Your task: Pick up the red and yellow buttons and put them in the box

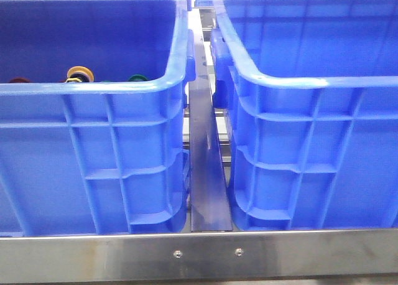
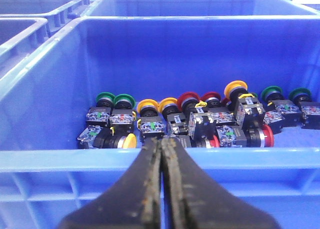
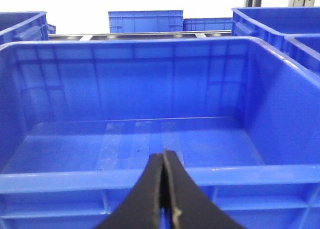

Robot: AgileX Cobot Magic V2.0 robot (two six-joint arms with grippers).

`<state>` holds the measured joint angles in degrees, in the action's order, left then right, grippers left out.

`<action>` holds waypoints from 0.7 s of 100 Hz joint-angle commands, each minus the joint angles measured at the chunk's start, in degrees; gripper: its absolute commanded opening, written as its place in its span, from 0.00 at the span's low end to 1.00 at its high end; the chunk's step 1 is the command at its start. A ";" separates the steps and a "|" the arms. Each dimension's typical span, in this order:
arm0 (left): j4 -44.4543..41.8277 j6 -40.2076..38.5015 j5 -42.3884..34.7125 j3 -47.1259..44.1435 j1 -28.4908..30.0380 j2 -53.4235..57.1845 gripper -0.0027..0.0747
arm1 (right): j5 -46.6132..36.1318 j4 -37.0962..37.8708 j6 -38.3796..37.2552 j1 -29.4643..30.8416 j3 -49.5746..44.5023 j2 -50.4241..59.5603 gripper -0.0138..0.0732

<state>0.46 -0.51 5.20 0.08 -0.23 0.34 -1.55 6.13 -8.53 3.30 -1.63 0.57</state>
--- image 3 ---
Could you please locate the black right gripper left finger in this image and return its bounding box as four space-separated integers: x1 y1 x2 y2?
96 153 164 229

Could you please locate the metal rack rail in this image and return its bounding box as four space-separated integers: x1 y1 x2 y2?
48 30 232 41

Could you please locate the blue bin near right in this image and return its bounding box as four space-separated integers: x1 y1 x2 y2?
284 33 320 75

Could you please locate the blue bin far right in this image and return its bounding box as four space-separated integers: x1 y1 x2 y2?
231 6 320 51

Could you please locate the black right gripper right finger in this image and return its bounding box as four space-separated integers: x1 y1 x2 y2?
163 149 244 229

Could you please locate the distant low blue crate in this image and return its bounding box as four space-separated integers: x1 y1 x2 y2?
183 17 233 32

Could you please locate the blue bin far left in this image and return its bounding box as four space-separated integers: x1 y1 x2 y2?
0 11 49 45

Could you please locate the blue plastic target bin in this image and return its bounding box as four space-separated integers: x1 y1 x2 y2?
0 36 320 229

